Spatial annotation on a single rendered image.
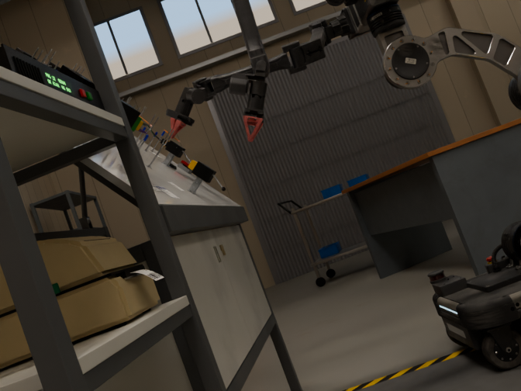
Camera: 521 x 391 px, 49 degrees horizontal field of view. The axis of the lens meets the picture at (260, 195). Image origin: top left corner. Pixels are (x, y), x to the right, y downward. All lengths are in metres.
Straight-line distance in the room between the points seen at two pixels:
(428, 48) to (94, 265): 1.63
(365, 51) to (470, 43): 6.41
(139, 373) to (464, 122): 7.85
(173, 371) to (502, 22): 8.53
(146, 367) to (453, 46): 1.61
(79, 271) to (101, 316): 0.09
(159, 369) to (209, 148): 7.13
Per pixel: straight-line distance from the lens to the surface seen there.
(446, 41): 2.35
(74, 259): 1.03
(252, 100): 1.99
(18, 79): 0.90
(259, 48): 2.03
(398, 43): 2.29
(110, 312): 1.02
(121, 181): 1.35
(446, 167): 3.83
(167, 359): 1.36
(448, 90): 8.91
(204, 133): 8.43
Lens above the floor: 0.72
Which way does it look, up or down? 4 degrees up
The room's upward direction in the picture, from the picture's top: 21 degrees counter-clockwise
